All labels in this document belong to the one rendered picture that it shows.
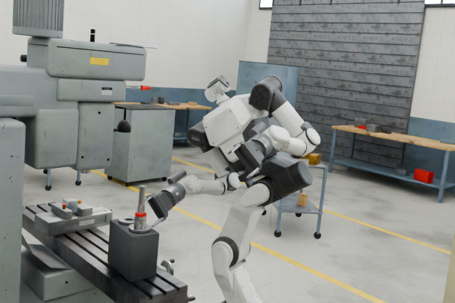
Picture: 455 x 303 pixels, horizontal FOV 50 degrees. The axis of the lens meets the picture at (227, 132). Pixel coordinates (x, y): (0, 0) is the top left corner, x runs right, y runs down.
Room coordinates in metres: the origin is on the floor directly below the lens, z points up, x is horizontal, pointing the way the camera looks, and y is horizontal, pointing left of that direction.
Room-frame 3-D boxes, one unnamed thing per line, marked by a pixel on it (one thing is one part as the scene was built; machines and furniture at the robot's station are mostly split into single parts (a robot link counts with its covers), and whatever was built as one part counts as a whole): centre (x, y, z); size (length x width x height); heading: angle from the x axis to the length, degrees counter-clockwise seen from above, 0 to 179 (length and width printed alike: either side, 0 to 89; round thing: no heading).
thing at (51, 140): (2.13, 0.79, 1.47); 0.24 x 0.19 x 0.26; 44
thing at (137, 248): (1.95, 0.35, 1.07); 0.22 x 0.12 x 0.20; 37
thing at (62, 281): (2.26, 0.65, 0.83); 0.50 x 0.35 x 0.12; 134
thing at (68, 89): (2.23, 0.68, 1.68); 0.34 x 0.24 x 0.10; 134
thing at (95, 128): (2.26, 0.66, 1.47); 0.21 x 0.19 x 0.32; 44
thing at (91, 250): (2.22, 0.61, 0.93); 1.24 x 0.23 x 0.08; 44
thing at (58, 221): (2.38, 0.73, 1.02); 0.35 x 0.15 x 0.11; 136
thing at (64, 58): (2.25, 0.66, 1.81); 0.47 x 0.26 x 0.16; 134
